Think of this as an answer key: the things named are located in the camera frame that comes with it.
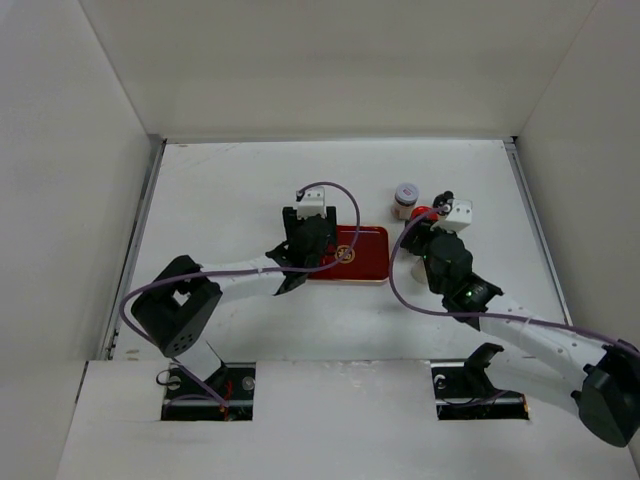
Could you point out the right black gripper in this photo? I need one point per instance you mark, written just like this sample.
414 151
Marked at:
422 230

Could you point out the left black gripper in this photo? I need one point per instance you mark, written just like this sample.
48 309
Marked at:
292 221

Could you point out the white salt grinder black cap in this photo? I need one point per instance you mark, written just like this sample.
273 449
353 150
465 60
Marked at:
443 199

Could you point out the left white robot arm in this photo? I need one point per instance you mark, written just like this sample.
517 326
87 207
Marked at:
174 316

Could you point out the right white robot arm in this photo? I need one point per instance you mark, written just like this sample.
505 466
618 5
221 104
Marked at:
583 372

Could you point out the red lacquer tray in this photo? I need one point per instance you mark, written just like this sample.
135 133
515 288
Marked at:
368 262

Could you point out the pink spice jar grey lid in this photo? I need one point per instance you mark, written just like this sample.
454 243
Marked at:
406 196

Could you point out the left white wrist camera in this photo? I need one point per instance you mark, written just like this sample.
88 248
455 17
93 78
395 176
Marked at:
310 202

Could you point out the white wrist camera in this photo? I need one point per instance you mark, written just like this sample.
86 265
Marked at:
310 202
458 217

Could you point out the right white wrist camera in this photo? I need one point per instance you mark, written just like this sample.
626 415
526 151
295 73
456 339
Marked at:
458 217

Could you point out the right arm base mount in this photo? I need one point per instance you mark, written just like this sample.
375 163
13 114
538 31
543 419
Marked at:
463 391

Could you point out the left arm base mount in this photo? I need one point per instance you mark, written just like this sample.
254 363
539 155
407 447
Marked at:
229 396

